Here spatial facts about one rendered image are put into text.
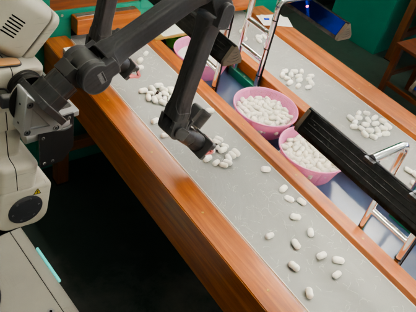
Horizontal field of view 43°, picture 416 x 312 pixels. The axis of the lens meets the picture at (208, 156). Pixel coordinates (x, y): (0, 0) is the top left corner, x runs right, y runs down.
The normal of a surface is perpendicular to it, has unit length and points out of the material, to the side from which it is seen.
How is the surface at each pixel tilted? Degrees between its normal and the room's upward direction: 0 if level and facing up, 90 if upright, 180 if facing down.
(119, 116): 0
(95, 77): 89
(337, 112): 0
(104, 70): 89
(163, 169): 0
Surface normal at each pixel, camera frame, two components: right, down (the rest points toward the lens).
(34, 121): 0.63, 0.59
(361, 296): 0.19, -0.74
